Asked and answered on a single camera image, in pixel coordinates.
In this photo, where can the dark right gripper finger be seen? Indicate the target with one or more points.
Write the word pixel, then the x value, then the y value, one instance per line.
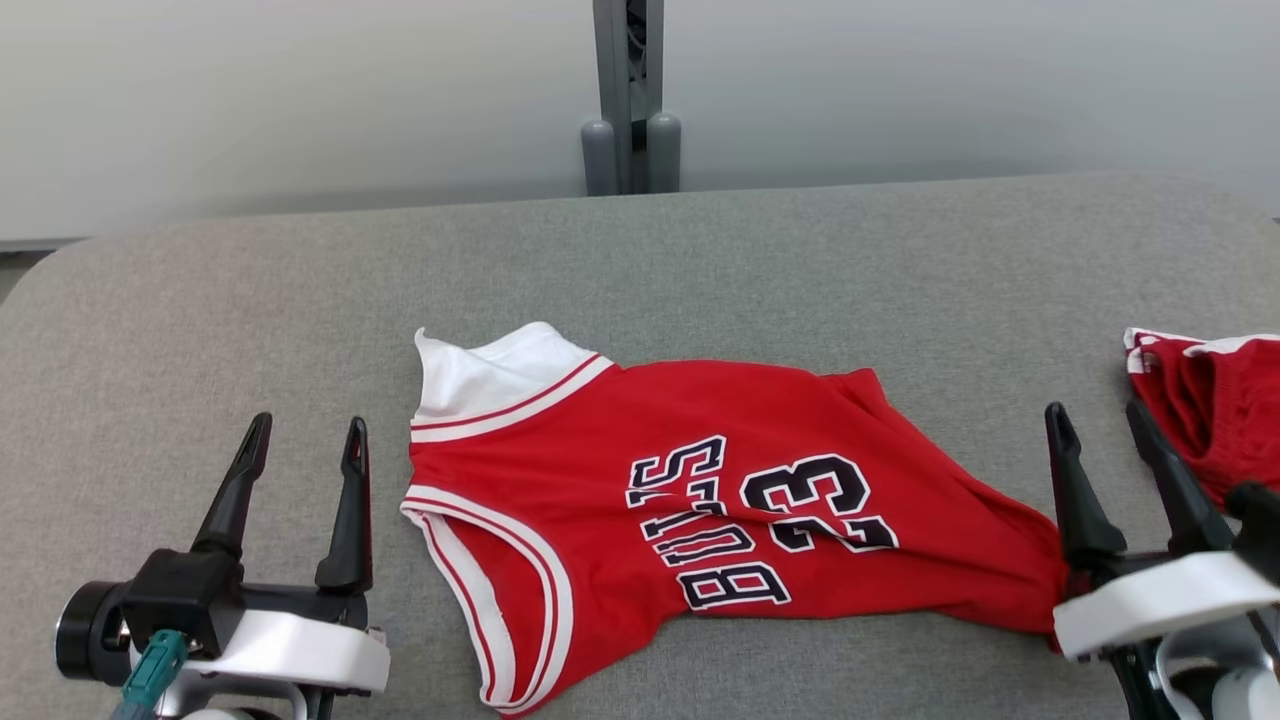
pixel 1080 500
pixel 1185 500

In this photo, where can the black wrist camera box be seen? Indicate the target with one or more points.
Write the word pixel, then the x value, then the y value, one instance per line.
pixel 1262 530
pixel 180 595

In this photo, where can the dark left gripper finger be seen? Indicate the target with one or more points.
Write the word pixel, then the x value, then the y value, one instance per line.
pixel 240 490
pixel 352 520

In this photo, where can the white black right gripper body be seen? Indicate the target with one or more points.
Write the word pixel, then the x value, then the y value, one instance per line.
pixel 1170 595

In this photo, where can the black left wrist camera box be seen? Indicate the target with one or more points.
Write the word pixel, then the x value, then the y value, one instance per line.
pixel 180 595

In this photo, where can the red shorts with white waistband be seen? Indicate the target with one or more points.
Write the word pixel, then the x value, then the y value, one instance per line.
pixel 1220 420

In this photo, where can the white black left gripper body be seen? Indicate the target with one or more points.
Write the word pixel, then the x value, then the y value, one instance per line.
pixel 320 650

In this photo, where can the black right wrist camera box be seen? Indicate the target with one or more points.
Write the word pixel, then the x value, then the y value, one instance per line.
pixel 1262 530

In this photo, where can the grey partition post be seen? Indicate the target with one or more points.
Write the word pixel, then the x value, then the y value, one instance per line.
pixel 615 100

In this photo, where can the red basketball jersey number 23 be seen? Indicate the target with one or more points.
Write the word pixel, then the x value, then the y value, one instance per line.
pixel 600 540

